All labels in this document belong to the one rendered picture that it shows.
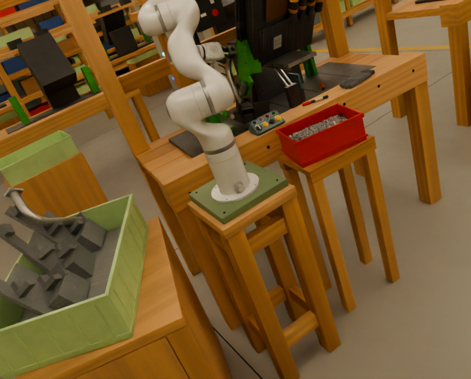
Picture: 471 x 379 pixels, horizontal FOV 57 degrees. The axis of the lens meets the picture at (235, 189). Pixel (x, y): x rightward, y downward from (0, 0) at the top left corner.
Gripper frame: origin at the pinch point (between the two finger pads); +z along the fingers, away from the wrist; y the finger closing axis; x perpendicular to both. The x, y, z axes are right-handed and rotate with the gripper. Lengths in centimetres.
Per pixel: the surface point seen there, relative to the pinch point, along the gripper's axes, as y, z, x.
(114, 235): -77, -74, 14
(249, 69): -14.6, 3.4, -4.2
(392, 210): -87, 96, 48
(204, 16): 22.5, -6.8, -1.9
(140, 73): 17, -37, 32
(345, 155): -76, 18, -22
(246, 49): -7.5, 2.1, -10.4
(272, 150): -56, 3, 4
